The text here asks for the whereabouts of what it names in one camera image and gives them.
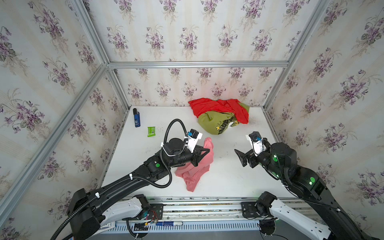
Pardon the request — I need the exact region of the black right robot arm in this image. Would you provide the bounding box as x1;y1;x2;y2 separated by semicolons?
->
235;139;373;240

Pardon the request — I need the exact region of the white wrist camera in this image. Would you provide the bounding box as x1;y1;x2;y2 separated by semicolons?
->
185;129;203;153
246;131;267;156

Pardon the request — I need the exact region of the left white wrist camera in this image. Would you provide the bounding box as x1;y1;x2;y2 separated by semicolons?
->
185;129;203;153

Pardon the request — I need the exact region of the black corrugated cable hose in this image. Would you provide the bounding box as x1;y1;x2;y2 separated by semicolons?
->
49;118;188;240

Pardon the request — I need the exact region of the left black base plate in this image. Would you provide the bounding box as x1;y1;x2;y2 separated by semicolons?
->
141;204;164;221

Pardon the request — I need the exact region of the red cloth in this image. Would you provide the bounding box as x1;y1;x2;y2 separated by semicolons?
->
188;98;250;124

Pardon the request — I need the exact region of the blue white marker pen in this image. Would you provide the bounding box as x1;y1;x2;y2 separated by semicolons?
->
156;221;183;227

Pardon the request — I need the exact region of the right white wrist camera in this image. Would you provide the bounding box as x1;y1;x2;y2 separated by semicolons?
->
246;131;267;156

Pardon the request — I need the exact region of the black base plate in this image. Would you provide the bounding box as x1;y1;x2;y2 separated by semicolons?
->
241;200;271;219
141;204;164;221

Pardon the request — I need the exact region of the olive green cloth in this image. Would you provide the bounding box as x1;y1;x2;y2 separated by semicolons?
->
198;112;241;135

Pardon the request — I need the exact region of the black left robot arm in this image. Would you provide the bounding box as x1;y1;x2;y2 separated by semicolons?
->
67;146;211;240

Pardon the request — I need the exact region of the small green packet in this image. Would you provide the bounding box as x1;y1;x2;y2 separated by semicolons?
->
147;127;156;137

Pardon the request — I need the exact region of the pink cloth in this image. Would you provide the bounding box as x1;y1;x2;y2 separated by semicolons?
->
175;138;214;192

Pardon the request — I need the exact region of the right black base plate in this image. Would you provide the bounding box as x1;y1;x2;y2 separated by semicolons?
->
241;200;271;219

